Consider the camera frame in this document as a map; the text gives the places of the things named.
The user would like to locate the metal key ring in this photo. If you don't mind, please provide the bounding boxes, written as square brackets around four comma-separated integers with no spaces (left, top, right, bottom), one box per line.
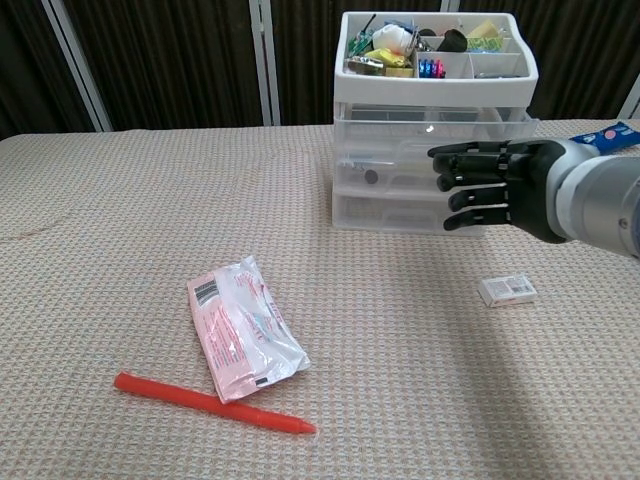
[404,27,427,54]

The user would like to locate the blue snack packet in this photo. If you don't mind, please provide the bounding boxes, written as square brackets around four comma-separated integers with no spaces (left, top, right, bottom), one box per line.
[568,121,640,151]

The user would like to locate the small white cardboard box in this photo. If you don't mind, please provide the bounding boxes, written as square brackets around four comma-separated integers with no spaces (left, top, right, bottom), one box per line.
[477,273,535,307]

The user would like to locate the clear plastic drawer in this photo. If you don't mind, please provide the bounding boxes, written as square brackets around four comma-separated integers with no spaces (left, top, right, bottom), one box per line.
[332,191,489,237]
[333,102,540,161]
[332,149,489,195]

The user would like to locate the green patterned flat packet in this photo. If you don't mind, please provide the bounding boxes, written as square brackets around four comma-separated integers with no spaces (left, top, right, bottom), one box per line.
[467,37,512,53]

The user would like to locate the yellow plastic toy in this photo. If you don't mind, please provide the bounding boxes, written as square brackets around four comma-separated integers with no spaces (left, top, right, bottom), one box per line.
[364,47,409,69]

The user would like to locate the red pen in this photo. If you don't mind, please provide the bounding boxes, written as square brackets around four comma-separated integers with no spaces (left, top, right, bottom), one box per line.
[113,370,319,437]

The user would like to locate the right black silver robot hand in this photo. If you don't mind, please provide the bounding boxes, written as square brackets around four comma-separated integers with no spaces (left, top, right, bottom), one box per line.
[428,138,571,245]

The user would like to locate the beige woven tablecloth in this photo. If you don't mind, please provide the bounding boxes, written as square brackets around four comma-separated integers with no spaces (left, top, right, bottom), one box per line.
[0,118,640,480]

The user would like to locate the clear plastic drawer organizer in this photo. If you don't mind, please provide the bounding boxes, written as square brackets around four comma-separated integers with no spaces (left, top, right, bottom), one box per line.
[331,10,541,237]

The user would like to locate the black pleated curtain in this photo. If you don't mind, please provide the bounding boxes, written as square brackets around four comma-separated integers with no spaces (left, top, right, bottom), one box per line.
[0,0,640,141]

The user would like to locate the foil wrapped candy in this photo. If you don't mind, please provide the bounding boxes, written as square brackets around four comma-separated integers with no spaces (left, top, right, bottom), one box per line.
[344,56,386,77]

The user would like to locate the yellow sponge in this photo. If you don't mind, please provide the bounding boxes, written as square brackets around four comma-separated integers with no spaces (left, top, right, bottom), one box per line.
[467,20,504,39]

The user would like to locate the pink white plastic packet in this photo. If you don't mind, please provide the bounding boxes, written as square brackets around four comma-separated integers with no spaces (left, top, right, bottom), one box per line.
[186,255,311,405]

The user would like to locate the coloured metal carabiners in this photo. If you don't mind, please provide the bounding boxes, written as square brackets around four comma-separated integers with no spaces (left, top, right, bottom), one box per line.
[417,58,446,80]

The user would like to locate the white crumpled wad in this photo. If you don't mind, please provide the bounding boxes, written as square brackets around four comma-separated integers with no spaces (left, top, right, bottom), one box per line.
[372,24,409,51]

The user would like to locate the green printed small packet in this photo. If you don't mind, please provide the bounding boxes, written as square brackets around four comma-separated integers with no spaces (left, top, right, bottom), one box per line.
[348,30,374,55]

